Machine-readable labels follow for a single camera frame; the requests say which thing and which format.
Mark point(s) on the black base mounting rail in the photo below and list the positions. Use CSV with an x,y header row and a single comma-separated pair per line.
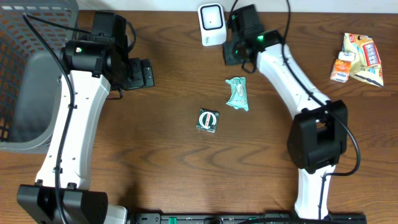
x,y
265,218

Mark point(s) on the dark green Zam-Buk tin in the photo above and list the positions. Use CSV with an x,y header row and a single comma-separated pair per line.
x,y
208,121

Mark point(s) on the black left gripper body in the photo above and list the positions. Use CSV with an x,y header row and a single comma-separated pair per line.
x,y
135,75

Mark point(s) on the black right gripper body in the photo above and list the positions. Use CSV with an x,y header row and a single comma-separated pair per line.
x,y
231,51

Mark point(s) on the teal Kleenex tissue pack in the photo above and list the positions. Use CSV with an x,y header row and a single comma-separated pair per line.
x,y
347,56

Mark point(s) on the grey plastic mesh basket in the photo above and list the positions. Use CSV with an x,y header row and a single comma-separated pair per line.
x,y
30,87

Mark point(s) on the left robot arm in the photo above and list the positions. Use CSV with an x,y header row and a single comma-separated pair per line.
x,y
61,192

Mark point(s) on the white barcode scanner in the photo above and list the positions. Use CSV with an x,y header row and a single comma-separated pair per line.
x,y
212,24

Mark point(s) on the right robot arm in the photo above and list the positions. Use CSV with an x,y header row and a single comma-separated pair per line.
x,y
317,135

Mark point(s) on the mint green wipes packet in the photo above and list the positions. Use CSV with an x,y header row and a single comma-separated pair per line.
x,y
239,96

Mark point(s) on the cream blue chips bag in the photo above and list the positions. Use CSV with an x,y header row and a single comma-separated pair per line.
x,y
366,66

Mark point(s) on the orange Kleenex tissue pack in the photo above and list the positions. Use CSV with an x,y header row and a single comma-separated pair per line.
x,y
340,71

